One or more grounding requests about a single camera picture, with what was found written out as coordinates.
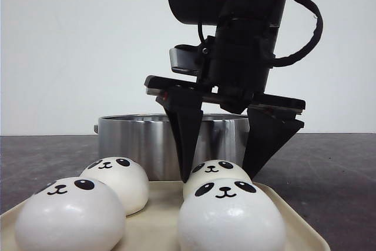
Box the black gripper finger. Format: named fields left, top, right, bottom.
left=242, top=108, right=304, bottom=178
left=156, top=86, right=203, bottom=182

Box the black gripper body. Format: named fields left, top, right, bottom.
left=145, top=18, right=306, bottom=113

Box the stainless steel steamer pot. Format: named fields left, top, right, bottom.
left=94, top=113, right=249, bottom=180

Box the panda bun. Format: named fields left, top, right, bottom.
left=80, top=156, right=149, bottom=215
left=178, top=178, right=287, bottom=250
left=15, top=177, right=126, bottom=250
left=183, top=160, right=251, bottom=200

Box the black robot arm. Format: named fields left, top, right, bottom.
left=145, top=0, right=323, bottom=180

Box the beige plastic tray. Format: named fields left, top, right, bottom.
left=0, top=179, right=328, bottom=251

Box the black sleeved cable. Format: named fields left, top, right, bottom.
left=271, top=0, right=324, bottom=68

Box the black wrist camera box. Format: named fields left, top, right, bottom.
left=169, top=36, right=215, bottom=76

